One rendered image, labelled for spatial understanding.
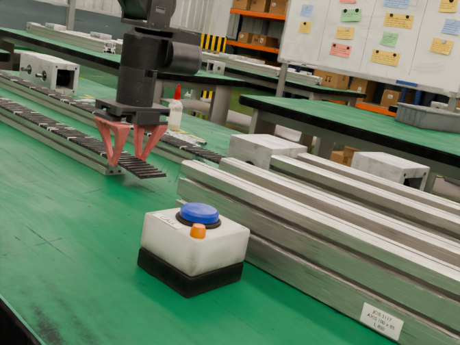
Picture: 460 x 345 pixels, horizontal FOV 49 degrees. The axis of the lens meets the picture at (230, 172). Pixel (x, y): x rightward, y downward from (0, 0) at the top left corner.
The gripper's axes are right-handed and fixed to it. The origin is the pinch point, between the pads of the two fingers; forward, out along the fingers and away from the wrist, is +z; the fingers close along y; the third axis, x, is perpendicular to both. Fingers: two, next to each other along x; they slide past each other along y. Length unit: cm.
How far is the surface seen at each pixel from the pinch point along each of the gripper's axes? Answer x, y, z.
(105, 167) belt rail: 3.5, -1.4, 2.1
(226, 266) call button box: -33.2, -11.7, 1.3
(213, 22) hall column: 569, 590, -53
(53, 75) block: 75, 29, -3
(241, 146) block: -11.4, 13.9, -4.8
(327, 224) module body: -39.8, -5.1, -4.8
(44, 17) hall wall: 1063, 550, -8
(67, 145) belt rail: 14.3, -2.1, 1.3
